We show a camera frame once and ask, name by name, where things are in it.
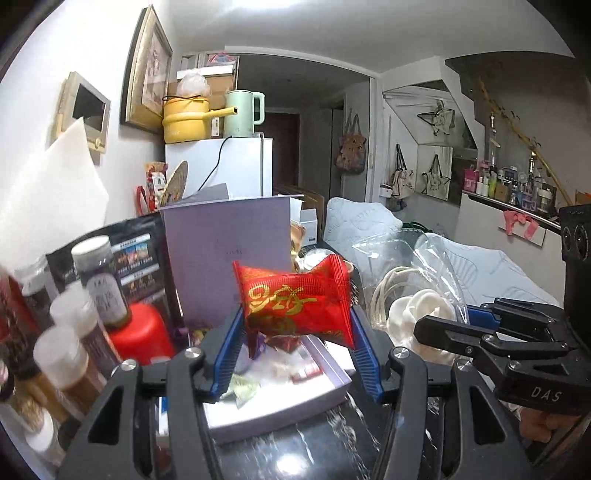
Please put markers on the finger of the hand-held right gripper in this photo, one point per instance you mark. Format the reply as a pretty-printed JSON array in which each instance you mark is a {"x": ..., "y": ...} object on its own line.
[
  {"x": 480, "y": 314},
  {"x": 452, "y": 334}
]

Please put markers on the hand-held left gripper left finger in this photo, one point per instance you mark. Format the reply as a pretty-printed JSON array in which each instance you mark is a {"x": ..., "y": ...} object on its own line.
[{"x": 228, "y": 364}]

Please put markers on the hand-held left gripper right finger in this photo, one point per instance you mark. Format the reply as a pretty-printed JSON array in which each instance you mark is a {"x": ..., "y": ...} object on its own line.
[{"x": 367, "y": 364}]

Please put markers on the clear bag white contents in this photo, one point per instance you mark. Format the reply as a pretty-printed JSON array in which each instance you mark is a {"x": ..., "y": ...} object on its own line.
[{"x": 415, "y": 309}]

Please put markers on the red gold-print packet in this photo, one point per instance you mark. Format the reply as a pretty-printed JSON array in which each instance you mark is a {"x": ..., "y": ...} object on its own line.
[{"x": 291, "y": 300}]

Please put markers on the lavender gift box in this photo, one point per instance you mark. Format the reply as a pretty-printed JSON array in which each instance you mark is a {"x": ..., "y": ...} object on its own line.
[{"x": 217, "y": 258}]

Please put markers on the person's right hand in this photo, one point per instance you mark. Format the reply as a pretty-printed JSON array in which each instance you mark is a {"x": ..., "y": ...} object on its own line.
[{"x": 540, "y": 429}]

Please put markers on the quilted leaf-pattern chair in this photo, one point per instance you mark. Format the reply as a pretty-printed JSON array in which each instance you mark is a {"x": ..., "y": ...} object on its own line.
[
  {"x": 360, "y": 226},
  {"x": 498, "y": 272}
]

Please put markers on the red canister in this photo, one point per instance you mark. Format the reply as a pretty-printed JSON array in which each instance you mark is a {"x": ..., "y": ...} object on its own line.
[{"x": 143, "y": 332}]

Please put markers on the white counter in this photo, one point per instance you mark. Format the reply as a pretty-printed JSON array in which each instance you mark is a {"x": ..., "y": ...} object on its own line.
[{"x": 480, "y": 217}]

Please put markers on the pink cloth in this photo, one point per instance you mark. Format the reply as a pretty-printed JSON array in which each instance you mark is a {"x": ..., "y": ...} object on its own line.
[{"x": 519, "y": 221}]

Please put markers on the row of cosmetic bottles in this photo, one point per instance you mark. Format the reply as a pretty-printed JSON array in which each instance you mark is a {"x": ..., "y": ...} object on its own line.
[{"x": 508, "y": 189}]

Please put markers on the black coffee bag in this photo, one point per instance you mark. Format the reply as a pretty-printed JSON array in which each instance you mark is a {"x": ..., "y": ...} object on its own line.
[{"x": 143, "y": 258}]

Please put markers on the canvas tote bag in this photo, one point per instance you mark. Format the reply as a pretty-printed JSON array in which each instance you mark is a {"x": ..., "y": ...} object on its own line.
[
  {"x": 401, "y": 180},
  {"x": 434, "y": 182}
]

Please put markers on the orange snack bag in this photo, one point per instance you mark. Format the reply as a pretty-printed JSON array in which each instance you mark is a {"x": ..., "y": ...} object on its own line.
[{"x": 298, "y": 237}]

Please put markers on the group of clear food jars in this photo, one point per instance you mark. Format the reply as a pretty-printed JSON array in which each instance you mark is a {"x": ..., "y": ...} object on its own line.
[{"x": 99, "y": 286}]

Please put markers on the white cardboard box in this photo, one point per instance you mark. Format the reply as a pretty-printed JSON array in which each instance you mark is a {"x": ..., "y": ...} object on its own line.
[{"x": 307, "y": 221}]

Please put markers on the woven round fan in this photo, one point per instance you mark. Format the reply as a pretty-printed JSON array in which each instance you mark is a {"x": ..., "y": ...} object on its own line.
[{"x": 174, "y": 184}]

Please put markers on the red white snack bag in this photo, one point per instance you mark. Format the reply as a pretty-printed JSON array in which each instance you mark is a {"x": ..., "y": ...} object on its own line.
[{"x": 156, "y": 182}]

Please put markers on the white fridge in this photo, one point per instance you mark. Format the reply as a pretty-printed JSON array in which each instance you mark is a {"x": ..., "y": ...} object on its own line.
[{"x": 240, "y": 166}]

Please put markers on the star-shaped canvas bag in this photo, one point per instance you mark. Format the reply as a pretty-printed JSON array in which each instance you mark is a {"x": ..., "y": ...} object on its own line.
[{"x": 436, "y": 120}]

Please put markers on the brown tote bag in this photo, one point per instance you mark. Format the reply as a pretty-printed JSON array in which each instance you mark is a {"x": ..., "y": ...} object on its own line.
[{"x": 351, "y": 147}]

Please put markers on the dark wooden door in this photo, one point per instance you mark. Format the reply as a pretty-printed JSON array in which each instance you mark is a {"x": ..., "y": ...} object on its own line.
[{"x": 281, "y": 147}]

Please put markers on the white paper sheet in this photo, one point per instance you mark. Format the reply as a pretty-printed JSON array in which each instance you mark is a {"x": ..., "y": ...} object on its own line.
[{"x": 60, "y": 184}]

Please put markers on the yellow pot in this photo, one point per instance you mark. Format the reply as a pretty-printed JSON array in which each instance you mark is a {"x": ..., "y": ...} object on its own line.
[{"x": 184, "y": 120}]

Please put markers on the green kettle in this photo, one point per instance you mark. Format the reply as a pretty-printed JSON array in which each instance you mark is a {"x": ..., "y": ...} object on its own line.
[{"x": 240, "y": 115}]

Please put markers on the white plastic bag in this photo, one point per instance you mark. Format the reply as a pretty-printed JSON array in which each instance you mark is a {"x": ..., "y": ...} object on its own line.
[{"x": 194, "y": 85}]

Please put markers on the wall intercom screen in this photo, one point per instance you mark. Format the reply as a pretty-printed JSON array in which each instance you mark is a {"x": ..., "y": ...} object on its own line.
[{"x": 85, "y": 110}]

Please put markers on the gold picture frame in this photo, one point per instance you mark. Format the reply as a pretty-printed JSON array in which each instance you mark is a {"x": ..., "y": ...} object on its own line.
[{"x": 147, "y": 74}]

